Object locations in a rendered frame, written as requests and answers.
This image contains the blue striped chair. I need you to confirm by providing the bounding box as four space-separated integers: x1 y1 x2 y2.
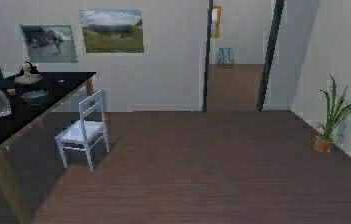
217 47 236 69

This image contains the white wooden chair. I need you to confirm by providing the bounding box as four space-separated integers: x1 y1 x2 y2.
53 89 111 173

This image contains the orange framed picture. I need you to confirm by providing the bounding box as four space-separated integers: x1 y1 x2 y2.
210 5 222 39

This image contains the green landscape framed picture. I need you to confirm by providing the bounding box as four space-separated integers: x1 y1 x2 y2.
79 9 145 54

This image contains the grey bowl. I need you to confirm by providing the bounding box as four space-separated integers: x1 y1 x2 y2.
21 89 49 106

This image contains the grey framed picture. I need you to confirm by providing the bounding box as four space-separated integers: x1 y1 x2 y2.
19 24 79 64

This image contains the black top wooden table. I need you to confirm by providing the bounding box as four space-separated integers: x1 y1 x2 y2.
0 71 97 224

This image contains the green house plant in pot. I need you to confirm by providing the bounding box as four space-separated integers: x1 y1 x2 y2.
313 74 351 154

